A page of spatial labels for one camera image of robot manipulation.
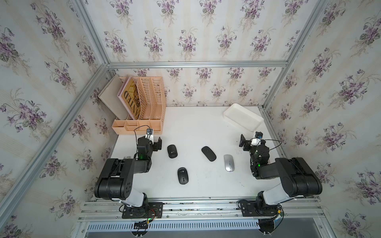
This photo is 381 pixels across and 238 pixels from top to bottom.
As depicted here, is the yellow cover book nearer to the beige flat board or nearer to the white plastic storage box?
the beige flat board

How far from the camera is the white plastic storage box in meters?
1.10

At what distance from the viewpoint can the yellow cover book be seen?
901 millimetres
